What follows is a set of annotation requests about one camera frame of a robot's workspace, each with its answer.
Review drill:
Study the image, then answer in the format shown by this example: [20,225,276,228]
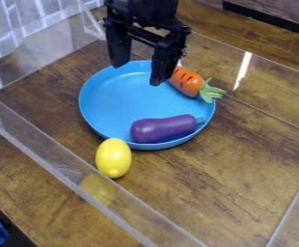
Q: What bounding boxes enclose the yellow toy lemon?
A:
[95,138,131,178]

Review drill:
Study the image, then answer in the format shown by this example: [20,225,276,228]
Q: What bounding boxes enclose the white checkered curtain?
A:
[0,0,104,58]

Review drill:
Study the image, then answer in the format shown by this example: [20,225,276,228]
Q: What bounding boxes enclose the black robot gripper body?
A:
[104,0,191,45]

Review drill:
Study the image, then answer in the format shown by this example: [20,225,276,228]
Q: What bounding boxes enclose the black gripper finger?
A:
[105,19,131,69]
[149,32,187,86]

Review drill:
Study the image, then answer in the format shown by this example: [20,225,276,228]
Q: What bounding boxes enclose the orange toy carrot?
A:
[168,66,225,103]

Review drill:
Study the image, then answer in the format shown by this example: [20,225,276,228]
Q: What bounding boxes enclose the purple toy eggplant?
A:
[131,114,205,144]

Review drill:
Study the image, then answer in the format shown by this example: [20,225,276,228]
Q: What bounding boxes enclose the blue round plastic tray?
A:
[79,60,216,151]

